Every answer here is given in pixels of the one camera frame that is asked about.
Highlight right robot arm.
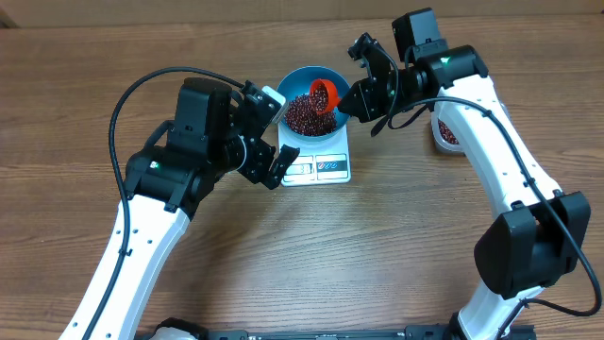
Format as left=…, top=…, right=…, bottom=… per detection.
left=338, top=8, right=596, bottom=339

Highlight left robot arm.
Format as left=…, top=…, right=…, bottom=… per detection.
left=61, top=77, right=299, bottom=339

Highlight blue bowl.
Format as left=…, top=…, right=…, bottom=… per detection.
left=277, top=66, right=350, bottom=131

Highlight red measuring scoop blue handle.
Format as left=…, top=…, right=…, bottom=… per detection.
left=309, top=78, right=340, bottom=114

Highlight clear plastic food container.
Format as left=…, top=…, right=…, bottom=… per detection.
left=430, top=112, right=463, bottom=155

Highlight white digital kitchen scale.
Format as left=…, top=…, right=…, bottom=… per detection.
left=278, top=123, right=352, bottom=187

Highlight red beans in bowl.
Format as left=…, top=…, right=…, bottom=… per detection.
left=285, top=94, right=337, bottom=137

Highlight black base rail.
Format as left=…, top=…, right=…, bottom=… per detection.
left=136, top=318, right=537, bottom=340

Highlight red adzuki beans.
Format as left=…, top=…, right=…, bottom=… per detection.
left=438, top=120, right=459, bottom=145

